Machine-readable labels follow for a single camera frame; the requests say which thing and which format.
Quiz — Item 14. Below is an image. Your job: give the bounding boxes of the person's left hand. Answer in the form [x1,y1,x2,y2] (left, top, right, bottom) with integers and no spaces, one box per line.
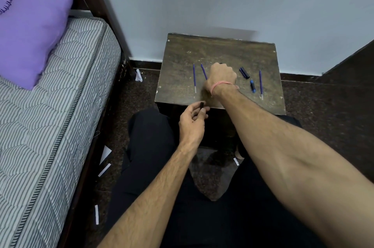
[178,102,211,152]

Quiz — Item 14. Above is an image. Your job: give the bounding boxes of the person's right hand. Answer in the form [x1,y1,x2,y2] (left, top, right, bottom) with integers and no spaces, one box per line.
[203,63,238,94]

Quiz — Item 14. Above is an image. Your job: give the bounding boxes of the person's left forearm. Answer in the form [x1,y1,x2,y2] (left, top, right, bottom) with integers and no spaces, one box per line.
[98,141,200,248]

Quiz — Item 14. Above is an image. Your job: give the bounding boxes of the person's right forearm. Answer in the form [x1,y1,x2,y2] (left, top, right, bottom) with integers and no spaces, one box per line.
[212,83,374,248]

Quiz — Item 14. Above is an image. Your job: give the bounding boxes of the pink wristband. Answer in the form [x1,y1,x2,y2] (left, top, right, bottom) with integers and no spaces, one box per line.
[210,80,240,97]

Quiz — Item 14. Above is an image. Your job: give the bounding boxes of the small dark wooden table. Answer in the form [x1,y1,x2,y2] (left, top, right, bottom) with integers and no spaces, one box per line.
[154,33,287,140]

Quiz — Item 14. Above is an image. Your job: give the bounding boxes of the person's black trousers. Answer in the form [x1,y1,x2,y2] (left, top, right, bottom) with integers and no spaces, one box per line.
[105,107,325,248]

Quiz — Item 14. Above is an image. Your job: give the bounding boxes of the striped grey mattress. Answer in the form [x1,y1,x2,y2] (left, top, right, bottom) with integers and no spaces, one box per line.
[0,16,122,248]

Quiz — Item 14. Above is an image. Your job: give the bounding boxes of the dark wooden furniture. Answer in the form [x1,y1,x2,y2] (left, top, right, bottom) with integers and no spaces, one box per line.
[317,40,374,85]

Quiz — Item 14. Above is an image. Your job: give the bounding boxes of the purple pillow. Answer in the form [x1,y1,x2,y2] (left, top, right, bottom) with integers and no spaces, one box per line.
[0,0,75,91]

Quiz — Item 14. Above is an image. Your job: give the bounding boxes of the dark wooden bed frame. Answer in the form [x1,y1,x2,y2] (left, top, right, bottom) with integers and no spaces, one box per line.
[57,0,132,248]

